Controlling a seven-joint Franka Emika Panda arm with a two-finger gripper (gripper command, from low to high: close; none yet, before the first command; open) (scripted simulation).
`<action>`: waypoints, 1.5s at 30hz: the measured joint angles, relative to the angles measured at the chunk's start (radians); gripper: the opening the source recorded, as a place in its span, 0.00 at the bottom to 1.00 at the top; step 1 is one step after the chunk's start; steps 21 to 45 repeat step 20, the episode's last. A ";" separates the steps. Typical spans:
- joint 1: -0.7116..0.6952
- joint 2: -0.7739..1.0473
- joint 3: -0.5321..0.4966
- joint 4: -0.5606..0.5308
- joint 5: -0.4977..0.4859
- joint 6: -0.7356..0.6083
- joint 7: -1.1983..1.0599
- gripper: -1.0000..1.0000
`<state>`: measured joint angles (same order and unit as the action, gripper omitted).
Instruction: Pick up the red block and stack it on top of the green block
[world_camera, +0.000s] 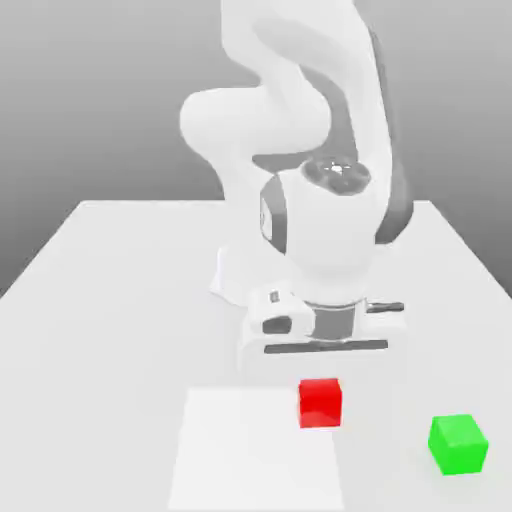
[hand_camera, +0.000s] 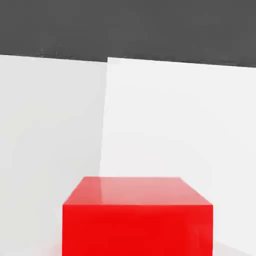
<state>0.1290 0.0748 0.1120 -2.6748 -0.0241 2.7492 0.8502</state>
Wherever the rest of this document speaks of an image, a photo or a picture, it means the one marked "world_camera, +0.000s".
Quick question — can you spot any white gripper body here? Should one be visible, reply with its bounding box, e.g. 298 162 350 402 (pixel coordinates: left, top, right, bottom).
237 311 409 380

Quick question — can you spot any small green cube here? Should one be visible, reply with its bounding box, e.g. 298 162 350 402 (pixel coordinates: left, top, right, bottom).
427 414 490 477

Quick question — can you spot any small red cube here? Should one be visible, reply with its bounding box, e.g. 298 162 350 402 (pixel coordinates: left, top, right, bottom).
297 377 344 430

